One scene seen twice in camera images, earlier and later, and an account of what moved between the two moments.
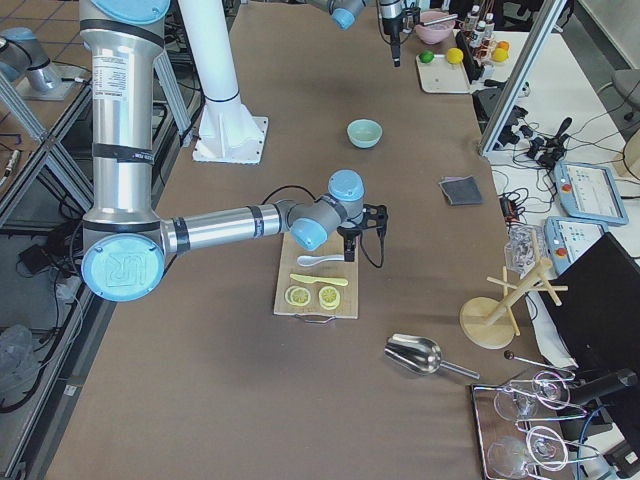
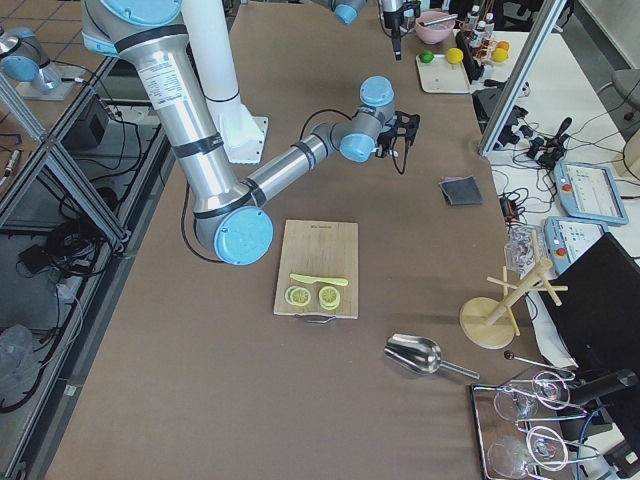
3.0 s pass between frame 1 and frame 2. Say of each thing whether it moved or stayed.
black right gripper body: moved
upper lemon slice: stayed
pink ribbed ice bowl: stayed
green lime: stayed
